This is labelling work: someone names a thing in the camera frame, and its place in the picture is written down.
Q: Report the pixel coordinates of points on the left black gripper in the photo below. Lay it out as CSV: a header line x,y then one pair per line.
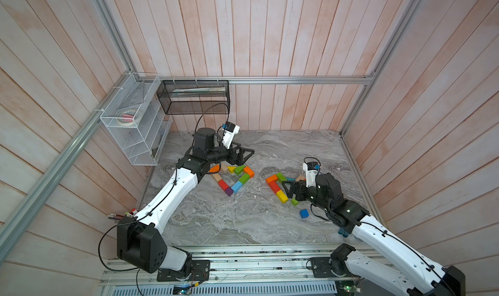
x,y
239,160

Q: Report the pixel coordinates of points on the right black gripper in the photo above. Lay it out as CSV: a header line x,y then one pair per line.
x,y
302,188

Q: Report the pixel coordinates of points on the red block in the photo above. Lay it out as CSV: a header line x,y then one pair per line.
x,y
223,184
274,187

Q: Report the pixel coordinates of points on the yellow triangle block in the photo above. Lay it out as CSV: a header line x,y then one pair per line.
x,y
232,169

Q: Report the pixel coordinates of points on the blue cube block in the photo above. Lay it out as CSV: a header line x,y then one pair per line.
x,y
304,214

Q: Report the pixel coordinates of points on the long orange block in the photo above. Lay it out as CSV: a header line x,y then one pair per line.
x,y
215,169

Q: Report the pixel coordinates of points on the small natural wood block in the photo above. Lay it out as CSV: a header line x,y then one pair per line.
x,y
216,177

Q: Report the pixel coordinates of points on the light blue block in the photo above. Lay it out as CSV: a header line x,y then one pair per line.
x,y
237,186

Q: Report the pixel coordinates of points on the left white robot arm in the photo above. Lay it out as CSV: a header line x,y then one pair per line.
x,y
139,238

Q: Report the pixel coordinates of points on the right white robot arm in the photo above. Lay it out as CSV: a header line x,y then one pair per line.
x,y
410,273

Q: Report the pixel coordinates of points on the teal stapler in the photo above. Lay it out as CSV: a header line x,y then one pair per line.
x,y
343,233

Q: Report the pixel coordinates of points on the red pen holder cup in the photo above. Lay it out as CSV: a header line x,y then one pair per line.
x,y
118,217

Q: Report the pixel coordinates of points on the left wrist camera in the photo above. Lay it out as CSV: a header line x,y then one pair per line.
x,y
230,130

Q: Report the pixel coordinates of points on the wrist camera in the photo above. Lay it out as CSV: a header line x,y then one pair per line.
x,y
311,170
230,130

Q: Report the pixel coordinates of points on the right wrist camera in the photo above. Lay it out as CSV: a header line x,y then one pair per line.
x,y
311,170

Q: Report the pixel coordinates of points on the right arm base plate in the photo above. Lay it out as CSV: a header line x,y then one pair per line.
x,y
327,267

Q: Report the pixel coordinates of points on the black wire mesh basket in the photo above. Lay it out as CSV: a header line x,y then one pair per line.
x,y
193,97

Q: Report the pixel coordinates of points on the white wire mesh shelf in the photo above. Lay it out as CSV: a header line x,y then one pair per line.
x,y
136,119

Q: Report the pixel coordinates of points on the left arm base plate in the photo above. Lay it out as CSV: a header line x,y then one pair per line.
x,y
193,271

